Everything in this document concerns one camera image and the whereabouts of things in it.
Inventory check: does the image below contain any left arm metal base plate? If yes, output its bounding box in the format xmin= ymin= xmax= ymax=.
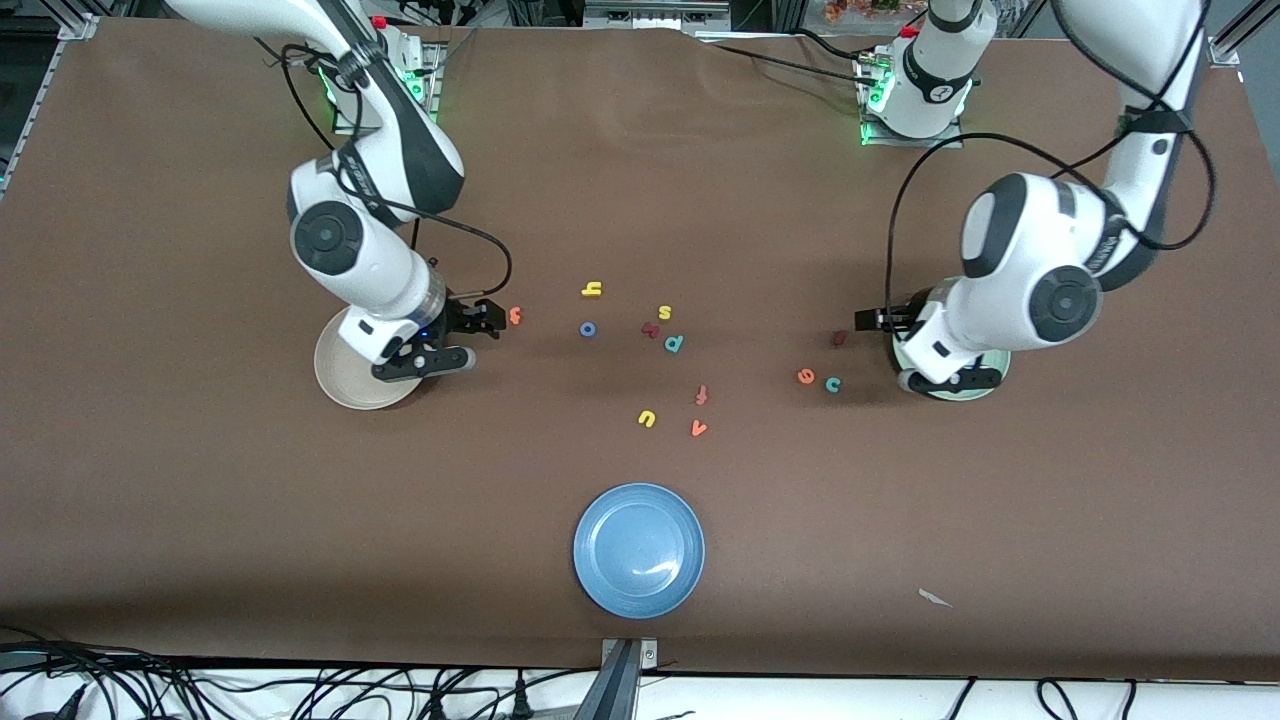
xmin=858 ymin=50 xmax=967 ymax=149

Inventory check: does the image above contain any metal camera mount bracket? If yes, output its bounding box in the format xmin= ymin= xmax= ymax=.
xmin=573 ymin=637 xmax=661 ymax=720

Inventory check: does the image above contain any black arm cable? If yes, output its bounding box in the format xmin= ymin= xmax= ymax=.
xmin=883 ymin=0 xmax=1219 ymax=317
xmin=255 ymin=35 xmax=514 ymax=301

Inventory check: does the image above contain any looped black cable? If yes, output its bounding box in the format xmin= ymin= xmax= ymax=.
xmin=1035 ymin=678 xmax=1141 ymax=720

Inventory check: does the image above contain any brown paper table cover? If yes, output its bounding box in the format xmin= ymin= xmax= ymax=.
xmin=0 ymin=18 xmax=1280 ymax=683

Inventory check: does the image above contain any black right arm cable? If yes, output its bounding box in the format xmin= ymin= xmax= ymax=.
xmin=255 ymin=35 xmax=514 ymax=301

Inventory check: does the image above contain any beige brown plate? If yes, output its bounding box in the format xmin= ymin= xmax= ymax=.
xmin=313 ymin=308 xmax=428 ymax=411

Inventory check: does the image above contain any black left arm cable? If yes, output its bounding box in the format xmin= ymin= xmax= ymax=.
xmin=883 ymin=0 xmax=1219 ymax=317

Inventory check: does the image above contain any green plate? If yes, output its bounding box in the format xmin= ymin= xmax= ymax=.
xmin=890 ymin=335 xmax=1012 ymax=403

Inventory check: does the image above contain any black base cable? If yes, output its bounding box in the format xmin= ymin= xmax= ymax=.
xmin=700 ymin=40 xmax=881 ymax=91

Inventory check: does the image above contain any blue plate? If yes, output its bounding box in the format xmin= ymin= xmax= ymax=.
xmin=572 ymin=482 xmax=707 ymax=620

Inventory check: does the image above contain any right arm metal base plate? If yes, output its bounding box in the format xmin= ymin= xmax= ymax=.
xmin=320 ymin=40 xmax=443 ymax=137

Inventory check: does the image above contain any grey background device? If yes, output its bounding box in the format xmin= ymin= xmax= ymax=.
xmin=583 ymin=0 xmax=731 ymax=33

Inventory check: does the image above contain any colourful background item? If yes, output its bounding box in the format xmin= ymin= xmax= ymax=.
xmin=822 ymin=0 xmax=906 ymax=23

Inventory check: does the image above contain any tangled black cable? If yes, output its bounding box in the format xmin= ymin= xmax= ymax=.
xmin=0 ymin=625 xmax=211 ymax=720

